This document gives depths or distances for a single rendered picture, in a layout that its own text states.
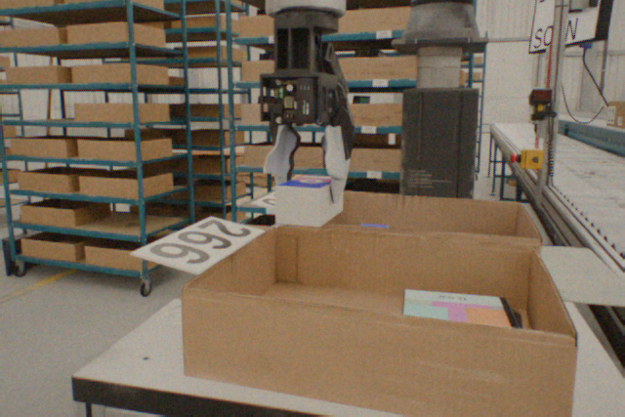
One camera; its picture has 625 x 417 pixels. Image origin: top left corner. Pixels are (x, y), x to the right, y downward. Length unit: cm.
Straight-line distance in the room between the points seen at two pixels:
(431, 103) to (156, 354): 85
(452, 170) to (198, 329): 83
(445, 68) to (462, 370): 89
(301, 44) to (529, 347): 37
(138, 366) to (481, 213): 71
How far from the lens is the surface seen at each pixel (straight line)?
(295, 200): 56
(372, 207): 106
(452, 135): 123
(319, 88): 52
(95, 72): 289
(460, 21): 125
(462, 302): 69
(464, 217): 105
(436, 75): 126
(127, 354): 65
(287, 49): 56
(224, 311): 53
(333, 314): 49
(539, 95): 184
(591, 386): 63
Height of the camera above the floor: 104
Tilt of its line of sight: 9 degrees down
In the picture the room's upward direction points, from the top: straight up
